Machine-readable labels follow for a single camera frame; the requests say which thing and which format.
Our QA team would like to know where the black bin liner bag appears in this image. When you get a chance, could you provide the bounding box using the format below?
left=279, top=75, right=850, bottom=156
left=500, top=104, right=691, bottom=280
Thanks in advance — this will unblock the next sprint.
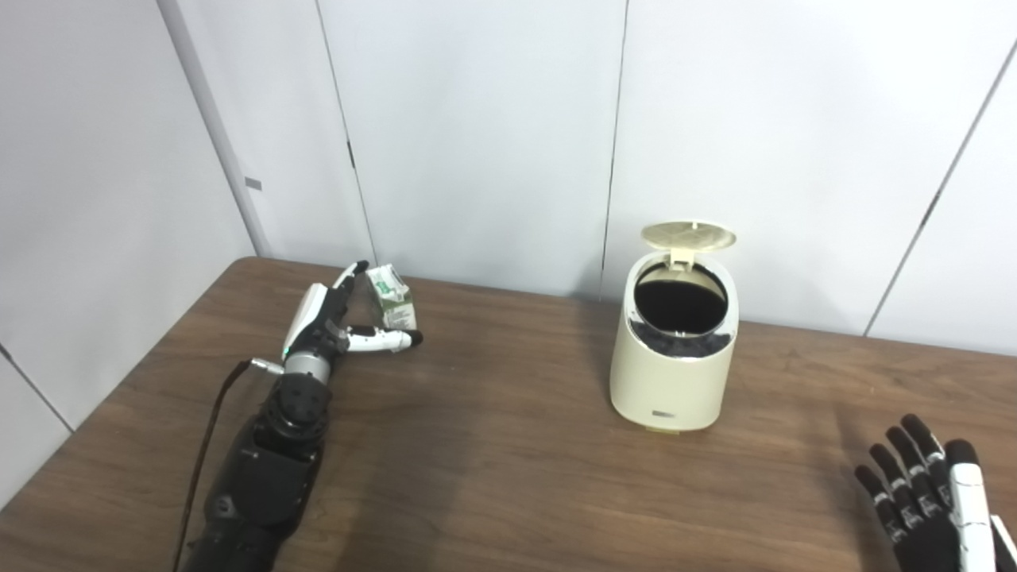
left=628, top=262, right=732, bottom=359

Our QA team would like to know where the cream round bin lid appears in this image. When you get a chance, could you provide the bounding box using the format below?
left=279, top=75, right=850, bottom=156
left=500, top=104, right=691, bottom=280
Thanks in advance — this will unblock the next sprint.
left=640, top=221, right=737, bottom=268

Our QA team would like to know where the cream-colored round bin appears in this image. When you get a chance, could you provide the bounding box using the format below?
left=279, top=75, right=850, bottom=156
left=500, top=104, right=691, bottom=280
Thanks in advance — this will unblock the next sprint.
left=609, top=249, right=740, bottom=434

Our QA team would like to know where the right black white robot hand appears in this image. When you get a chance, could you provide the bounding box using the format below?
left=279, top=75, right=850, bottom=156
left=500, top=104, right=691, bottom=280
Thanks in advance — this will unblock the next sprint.
left=854, top=413, right=1017, bottom=572

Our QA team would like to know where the green white milk carton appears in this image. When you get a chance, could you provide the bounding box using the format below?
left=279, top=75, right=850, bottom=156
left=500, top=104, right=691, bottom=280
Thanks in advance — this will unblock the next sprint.
left=365, top=265, right=418, bottom=331

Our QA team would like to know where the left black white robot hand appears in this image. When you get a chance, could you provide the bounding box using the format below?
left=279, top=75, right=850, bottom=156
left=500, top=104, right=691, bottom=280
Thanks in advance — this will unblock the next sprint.
left=282, top=260, right=423, bottom=365

